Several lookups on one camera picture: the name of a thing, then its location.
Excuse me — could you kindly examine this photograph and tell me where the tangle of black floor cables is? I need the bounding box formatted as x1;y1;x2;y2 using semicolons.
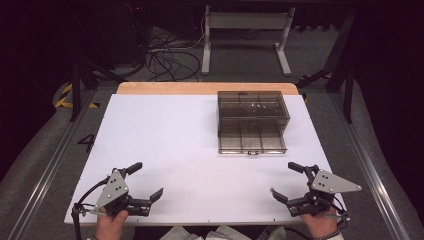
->
143;19;205;83

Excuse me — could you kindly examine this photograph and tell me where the clear brown plastic drawer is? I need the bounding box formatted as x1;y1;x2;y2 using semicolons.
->
217;123;289;156

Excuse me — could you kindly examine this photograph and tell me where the beaded bracelet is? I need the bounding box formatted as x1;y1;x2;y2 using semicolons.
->
313;229;341;240

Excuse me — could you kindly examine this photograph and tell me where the aluminium floor rail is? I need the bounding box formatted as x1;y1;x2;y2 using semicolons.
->
328;92;412;240
6;89;98;240

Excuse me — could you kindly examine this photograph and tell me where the black metal stand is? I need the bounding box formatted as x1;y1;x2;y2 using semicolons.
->
68;58;128;123
295;9;357;125

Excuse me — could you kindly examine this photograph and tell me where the person's white clothing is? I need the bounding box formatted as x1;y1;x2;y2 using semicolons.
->
159;225;288;240

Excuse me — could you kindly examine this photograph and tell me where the clear brown plastic drawer case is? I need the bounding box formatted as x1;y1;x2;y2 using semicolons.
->
216;90;291;128

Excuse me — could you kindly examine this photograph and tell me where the person's right hand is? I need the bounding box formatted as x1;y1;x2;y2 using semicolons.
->
299;207;338;240

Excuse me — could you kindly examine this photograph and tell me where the person's left hand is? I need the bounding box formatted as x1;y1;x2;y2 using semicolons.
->
95;207;130;240

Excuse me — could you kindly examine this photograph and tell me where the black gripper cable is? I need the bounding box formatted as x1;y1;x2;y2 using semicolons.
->
328;194;352;224
71;175;112;240

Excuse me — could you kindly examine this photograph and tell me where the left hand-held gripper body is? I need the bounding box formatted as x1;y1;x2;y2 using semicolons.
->
94;168;153;218

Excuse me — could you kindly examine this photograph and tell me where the white metal desk frame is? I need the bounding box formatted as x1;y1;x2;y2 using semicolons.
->
201;4;297;77

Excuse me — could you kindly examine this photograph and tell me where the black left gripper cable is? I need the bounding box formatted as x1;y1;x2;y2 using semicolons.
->
71;175;112;240

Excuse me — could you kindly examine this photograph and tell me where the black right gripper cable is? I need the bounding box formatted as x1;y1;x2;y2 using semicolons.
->
328;194;352;224

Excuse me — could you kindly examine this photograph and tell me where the white board sheet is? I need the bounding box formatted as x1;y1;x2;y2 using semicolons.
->
63;93;348;225

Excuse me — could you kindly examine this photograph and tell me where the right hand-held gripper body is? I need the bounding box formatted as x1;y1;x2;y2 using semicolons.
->
285;165;363;218

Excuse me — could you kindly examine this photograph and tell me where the yellow black hazard tape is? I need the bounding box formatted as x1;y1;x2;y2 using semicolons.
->
54;82;101;110

